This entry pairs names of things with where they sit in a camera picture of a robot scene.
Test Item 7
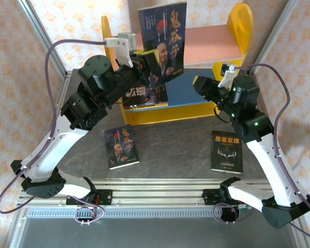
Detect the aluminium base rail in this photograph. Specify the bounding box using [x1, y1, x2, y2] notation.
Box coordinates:
[17, 177, 300, 209]

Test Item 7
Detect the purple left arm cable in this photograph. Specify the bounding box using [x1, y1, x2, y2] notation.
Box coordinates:
[0, 38, 106, 214]

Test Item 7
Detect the aluminium table side rail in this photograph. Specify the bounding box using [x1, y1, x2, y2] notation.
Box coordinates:
[246, 72, 310, 248]
[4, 73, 73, 248]

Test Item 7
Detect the aluminium frame post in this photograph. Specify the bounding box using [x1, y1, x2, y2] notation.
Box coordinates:
[247, 0, 299, 77]
[17, 0, 73, 80]

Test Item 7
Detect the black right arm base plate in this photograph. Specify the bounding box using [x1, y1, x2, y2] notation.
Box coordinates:
[203, 188, 249, 207]

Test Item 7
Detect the dark wolf cover book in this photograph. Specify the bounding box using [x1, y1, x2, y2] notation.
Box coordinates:
[122, 84, 169, 109]

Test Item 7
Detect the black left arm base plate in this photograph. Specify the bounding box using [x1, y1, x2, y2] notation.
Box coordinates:
[66, 189, 113, 207]

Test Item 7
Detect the black antler cover book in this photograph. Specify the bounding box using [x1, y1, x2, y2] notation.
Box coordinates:
[211, 130, 244, 174]

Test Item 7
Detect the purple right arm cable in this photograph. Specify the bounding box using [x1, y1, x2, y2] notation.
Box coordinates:
[234, 63, 310, 240]

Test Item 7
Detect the yellow pink blue shelf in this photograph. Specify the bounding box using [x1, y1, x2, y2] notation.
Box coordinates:
[101, 3, 254, 127]

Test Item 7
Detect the dark blue old man book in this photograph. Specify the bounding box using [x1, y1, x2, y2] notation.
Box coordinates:
[137, 1, 188, 88]
[102, 124, 141, 171]

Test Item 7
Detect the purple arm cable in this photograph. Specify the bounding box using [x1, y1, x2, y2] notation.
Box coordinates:
[234, 63, 310, 240]
[0, 38, 106, 214]

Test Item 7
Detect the short purple cable loop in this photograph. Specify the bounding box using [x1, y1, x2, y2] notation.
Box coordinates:
[74, 205, 106, 225]
[213, 203, 256, 225]

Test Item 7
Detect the grey slotted cable duct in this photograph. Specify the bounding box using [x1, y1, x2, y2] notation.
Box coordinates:
[28, 208, 251, 218]

